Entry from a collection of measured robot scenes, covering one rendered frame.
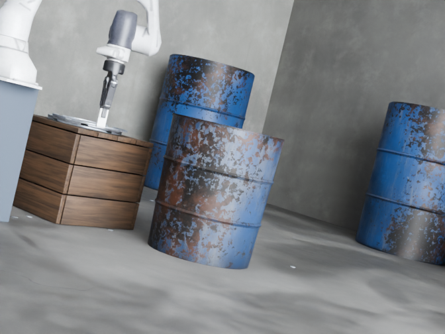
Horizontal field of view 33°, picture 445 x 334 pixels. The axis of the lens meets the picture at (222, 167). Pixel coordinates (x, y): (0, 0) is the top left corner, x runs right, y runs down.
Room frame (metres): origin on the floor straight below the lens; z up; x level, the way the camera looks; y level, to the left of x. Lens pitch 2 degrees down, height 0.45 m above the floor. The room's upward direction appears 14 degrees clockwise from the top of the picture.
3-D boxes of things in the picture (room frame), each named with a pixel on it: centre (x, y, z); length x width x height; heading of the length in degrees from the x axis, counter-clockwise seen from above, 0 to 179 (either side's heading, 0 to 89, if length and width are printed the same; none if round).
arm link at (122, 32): (2.75, 0.46, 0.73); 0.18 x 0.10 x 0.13; 0
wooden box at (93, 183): (2.95, 0.55, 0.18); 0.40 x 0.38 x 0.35; 50
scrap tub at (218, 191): (2.78, 0.01, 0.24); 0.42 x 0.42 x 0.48
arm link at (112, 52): (2.68, 0.46, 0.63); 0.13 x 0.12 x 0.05; 112
